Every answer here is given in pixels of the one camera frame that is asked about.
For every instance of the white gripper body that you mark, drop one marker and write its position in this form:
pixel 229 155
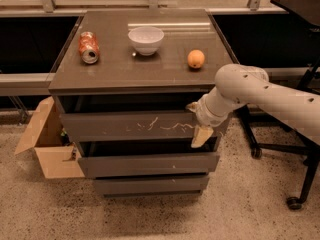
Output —
pixel 204 116

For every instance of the grey top drawer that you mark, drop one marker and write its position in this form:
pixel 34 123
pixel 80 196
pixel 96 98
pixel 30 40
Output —
pixel 123 126

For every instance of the grey drawer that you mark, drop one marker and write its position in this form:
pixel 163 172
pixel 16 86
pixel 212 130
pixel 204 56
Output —
pixel 123 126
pixel 154 185
pixel 145 165

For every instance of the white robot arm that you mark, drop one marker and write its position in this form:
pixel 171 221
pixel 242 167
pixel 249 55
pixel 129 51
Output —
pixel 238 85

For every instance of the grey bottom drawer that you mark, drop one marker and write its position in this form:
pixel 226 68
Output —
pixel 154 185

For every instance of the grey drawer cabinet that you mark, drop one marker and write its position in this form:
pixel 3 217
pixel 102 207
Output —
pixel 125 81

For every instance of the grey middle drawer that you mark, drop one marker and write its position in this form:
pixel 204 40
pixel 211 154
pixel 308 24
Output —
pixel 145 165

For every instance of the open cardboard box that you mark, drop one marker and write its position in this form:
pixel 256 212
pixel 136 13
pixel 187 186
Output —
pixel 43 135

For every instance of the orange fruit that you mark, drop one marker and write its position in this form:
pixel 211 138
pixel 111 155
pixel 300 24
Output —
pixel 196 59

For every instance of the black rolling stand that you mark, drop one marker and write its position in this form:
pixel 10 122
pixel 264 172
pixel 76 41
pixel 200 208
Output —
pixel 309 149

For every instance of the white ceramic bowl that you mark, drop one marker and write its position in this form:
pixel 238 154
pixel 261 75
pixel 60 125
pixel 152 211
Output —
pixel 146 40

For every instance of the crushed red soda can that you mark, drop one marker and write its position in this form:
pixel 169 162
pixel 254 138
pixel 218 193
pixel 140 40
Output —
pixel 88 47

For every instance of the black table top corner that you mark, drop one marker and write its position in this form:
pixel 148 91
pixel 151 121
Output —
pixel 309 10

